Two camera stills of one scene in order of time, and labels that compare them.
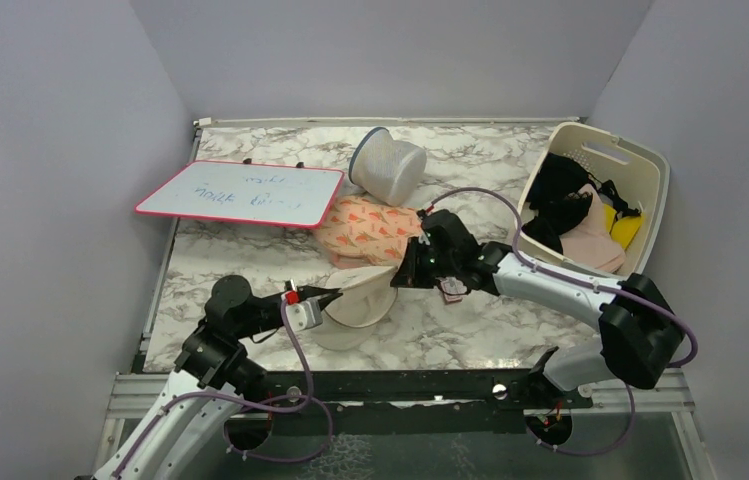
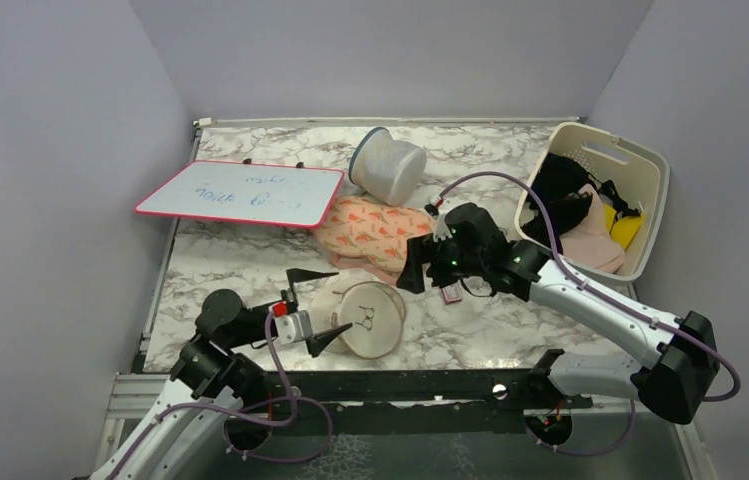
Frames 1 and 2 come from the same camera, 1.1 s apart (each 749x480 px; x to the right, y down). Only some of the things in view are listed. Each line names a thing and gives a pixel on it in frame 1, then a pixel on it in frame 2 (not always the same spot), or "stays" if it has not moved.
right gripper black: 409,275 stays
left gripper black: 324,296 to 321,338
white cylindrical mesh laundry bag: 388,169 stays
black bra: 559,205 stays
